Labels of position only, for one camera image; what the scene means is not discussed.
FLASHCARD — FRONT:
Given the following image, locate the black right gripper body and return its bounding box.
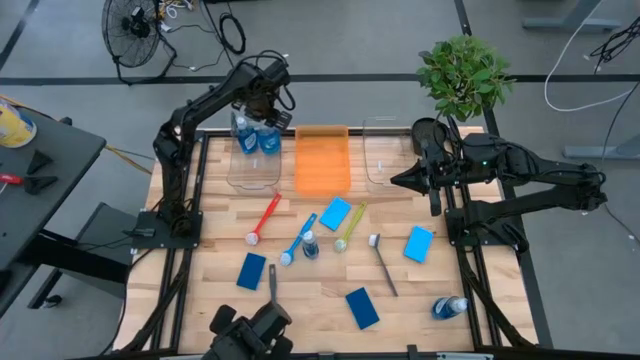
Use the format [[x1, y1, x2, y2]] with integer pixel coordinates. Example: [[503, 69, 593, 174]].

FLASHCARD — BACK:
[[422, 139, 454, 217]]

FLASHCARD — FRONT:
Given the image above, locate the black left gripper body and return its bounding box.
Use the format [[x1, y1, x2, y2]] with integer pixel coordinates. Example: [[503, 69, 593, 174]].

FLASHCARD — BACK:
[[233, 79, 294, 132]]

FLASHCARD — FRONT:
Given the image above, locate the blue dish soap bottle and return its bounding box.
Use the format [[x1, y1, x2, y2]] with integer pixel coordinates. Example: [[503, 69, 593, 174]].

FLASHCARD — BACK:
[[257, 124, 283, 156], [301, 229, 320, 261], [234, 115, 260, 155], [431, 295, 470, 321]]

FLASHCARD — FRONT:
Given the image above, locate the light blue sponge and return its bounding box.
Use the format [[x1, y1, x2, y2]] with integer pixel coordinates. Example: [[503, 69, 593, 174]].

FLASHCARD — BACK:
[[402, 225, 435, 265], [318, 195, 353, 232]]

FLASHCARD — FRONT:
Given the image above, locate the green dish brush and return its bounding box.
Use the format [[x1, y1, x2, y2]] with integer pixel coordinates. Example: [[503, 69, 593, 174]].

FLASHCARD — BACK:
[[333, 200, 369, 254]]

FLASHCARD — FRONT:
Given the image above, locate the black-handled white-head brush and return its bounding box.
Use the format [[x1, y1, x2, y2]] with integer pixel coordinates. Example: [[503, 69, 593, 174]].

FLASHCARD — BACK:
[[367, 233, 400, 298]]

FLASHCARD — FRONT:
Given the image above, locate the red dish brush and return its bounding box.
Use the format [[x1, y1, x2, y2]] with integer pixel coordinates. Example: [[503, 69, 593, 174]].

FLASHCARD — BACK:
[[244, 192, 283, 247]]

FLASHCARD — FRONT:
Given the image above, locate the blue dish brush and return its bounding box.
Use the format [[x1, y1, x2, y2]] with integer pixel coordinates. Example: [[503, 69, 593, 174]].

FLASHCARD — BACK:
[[278, 212, 319, 268]]

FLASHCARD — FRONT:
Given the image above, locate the dark blue sponge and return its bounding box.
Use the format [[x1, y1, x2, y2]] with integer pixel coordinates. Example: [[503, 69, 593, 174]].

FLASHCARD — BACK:
[[235, 252, 268, 292], [344, 286, 381, 331]]

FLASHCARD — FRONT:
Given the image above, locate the clear plastic bin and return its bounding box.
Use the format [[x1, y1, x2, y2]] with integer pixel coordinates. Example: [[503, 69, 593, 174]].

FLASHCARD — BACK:
[[226, 112, 285, 195], [361, 115, 417, 195]]

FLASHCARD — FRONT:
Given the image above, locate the orange plastic bin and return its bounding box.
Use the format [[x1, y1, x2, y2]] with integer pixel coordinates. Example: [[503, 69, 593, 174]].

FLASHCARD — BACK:
[[293, 124, 352, 197]]

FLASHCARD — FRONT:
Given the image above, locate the green potted plant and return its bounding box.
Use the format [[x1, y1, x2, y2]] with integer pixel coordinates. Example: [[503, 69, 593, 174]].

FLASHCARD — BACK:
[[410, 33, 516, 157]]

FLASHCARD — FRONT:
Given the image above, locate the black floor fan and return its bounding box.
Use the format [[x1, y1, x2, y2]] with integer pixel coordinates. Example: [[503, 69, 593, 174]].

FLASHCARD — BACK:
[[101, 0, 177, 85]]

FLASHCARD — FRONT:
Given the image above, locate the grey desk foot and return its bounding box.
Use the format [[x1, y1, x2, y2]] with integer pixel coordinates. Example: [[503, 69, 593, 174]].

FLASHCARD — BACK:
[[562, 133, 640, 161], [522, 0, 624, 34]]

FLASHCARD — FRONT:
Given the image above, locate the black triangular plastic part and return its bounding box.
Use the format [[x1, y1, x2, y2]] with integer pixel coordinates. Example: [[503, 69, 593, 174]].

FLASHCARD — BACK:
[[25, 148, 55, 176], [23, 174, 59, 196]]

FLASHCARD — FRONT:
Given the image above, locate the black side desk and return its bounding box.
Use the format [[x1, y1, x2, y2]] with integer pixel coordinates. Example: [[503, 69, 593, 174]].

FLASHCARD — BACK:
[[0, 107, 146, 311]]

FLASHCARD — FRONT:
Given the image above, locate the yellow container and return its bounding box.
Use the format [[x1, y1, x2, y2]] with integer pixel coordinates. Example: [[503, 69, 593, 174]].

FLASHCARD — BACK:
[[0, 98, 38, 149]]

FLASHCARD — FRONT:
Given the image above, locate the black coiled cable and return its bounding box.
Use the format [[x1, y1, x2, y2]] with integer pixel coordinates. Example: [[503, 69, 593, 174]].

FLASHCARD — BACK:
[[199, 0, 249, 67]]

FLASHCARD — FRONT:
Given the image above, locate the black aluminium table frame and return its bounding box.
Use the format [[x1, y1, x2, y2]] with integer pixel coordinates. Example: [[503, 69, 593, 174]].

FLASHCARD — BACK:
[[112, 127, 556, 360]]

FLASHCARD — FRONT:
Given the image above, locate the yellow cable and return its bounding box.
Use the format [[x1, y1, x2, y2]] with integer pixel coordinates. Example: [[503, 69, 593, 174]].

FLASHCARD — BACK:
[[0, 94, 154, 176]]

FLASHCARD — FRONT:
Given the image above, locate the white floor cable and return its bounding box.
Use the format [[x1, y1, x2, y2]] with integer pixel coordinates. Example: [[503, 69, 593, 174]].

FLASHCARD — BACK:
[[543, 0, 640, 114]]

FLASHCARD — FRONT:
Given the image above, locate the black cable bundle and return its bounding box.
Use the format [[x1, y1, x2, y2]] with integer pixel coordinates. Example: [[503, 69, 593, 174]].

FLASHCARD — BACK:
[[589, 17, 640, 64]]

